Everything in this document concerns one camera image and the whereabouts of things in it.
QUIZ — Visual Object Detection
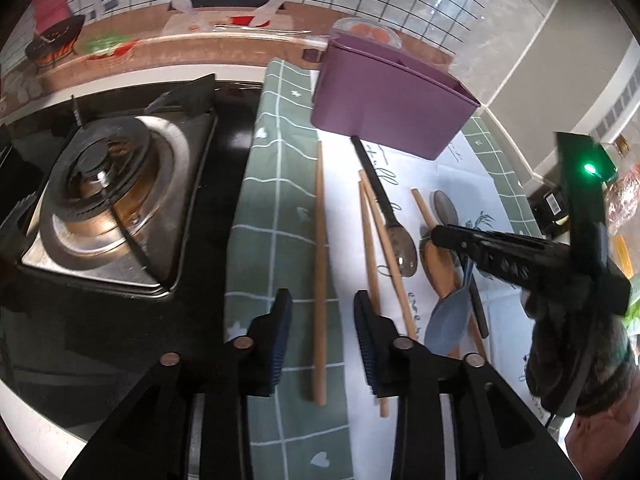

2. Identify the wooden chopstick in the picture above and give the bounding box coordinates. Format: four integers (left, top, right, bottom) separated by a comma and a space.
359, 181, 390, 418
312, 142, 328, 406
359, 169, 418, 340

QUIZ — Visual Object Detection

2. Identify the light blue plastic spoon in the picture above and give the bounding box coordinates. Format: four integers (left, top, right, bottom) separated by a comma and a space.
424, 259, 474, 356

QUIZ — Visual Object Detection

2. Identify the black handle metal spoon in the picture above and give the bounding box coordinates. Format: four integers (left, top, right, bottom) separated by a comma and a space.
350, 136, 418, 278

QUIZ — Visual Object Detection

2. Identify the pink sleeve forearm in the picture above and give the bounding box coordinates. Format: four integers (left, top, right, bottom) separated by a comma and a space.
565, 392, 639, 479

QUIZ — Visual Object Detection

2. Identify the right gloved hand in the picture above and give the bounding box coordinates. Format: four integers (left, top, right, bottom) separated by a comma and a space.
523, 292, 638, 417

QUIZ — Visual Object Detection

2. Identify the black box with barcode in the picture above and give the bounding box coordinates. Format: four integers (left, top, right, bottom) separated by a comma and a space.
528, 186, 568, 238

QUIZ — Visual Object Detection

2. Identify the wooden spoon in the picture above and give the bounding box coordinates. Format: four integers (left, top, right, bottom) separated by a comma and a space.
410, 187, 490, 361

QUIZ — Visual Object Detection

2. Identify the green white table mat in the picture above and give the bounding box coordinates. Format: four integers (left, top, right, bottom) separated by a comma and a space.
224, 58, 539, 479

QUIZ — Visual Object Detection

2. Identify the gas stove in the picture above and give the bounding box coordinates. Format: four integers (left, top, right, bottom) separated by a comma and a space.
1, 74, 262, 434

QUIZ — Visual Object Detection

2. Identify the purple utensil holder box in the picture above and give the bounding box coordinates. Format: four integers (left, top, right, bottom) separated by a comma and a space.
310, 29, 480, 160

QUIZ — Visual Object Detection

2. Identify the dark spoon black handle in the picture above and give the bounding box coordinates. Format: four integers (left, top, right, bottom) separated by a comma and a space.
433, 191, 489, 339

